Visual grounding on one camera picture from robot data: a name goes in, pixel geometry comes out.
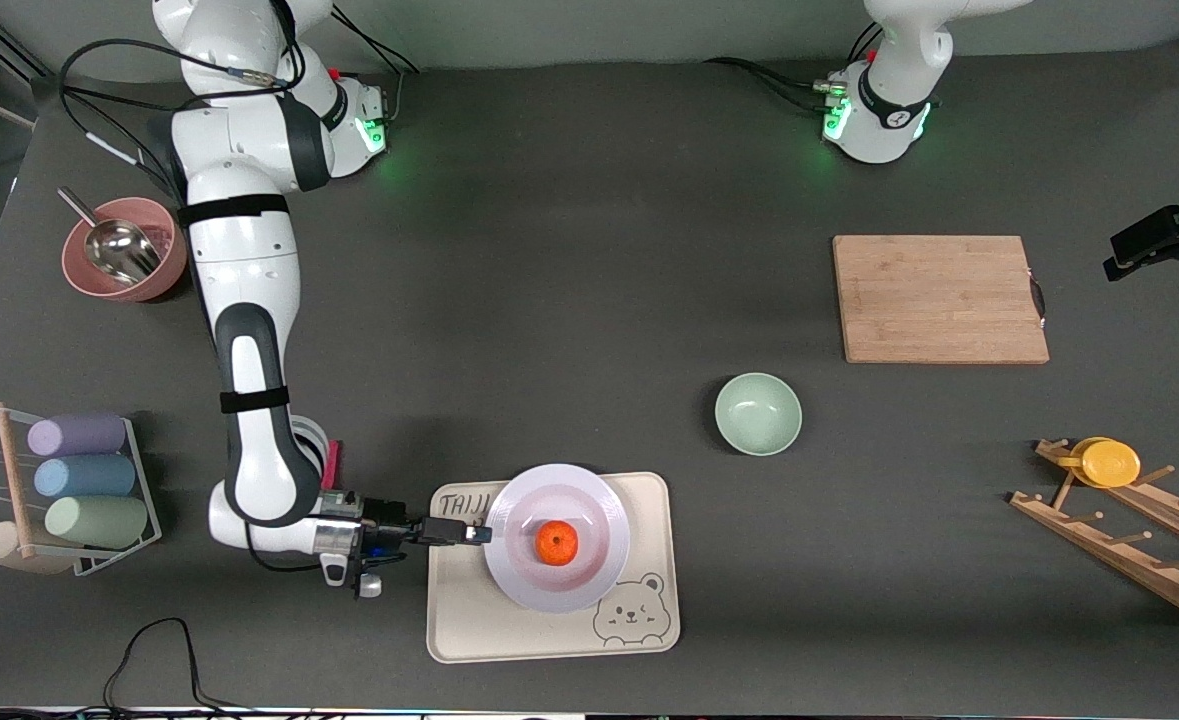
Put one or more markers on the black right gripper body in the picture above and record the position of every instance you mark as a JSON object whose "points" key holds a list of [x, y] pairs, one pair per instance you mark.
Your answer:
{"points": [[383, 516]]}

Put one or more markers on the orange fruit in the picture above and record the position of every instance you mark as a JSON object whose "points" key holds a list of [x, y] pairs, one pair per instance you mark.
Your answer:
{"points": [[557, 542]]}

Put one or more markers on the white round plate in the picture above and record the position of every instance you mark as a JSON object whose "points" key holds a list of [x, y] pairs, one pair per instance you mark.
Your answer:
{"points": [[589, 580]]}

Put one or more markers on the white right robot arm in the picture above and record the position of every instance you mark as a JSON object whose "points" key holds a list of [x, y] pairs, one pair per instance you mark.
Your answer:
{"points": [[249, 300]]}

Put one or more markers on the pink folded cloth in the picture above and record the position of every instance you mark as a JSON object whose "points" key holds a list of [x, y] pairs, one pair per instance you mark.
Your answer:
{"points": [[332, 465]]}

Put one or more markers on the beige bear print tray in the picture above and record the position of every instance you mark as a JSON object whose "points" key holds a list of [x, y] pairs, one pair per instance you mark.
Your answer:
{"points": [[549, 640]]}

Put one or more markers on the wooden cutting board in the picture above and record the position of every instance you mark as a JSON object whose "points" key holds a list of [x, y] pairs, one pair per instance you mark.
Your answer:
{"points": [[939, 300]]}

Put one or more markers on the yellow cup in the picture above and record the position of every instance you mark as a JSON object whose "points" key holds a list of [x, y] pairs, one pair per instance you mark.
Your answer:
{"points": [[1107, 463]]}

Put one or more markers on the wooden peg drying rack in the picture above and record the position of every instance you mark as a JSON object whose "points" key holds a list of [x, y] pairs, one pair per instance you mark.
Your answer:
{"points": [[1129, 545]]}

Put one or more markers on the green cup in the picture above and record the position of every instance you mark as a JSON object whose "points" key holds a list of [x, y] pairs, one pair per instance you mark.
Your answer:
{"points": [[97, 521]]}

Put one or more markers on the blue cup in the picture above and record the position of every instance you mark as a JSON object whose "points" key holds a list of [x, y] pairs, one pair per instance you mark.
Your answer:
{"points": [[84, 476]]}

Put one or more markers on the purple cup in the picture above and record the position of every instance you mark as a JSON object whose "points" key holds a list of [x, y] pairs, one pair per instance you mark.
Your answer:
{"points": [[77, 435]]}

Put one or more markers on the light green bowl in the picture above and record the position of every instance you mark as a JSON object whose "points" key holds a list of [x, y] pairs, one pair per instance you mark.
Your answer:
{"points": [[758, 414]]}

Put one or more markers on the pink bowl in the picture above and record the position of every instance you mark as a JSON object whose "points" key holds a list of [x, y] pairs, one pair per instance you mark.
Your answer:
{"points": [[164, 285]]}

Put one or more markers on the beige cup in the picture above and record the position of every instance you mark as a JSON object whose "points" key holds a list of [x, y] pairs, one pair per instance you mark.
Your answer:
{"points": [[4, 548]]}

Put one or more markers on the metal scoop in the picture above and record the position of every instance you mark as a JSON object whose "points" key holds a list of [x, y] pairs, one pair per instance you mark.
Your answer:
{"points": [[119, 245]]}

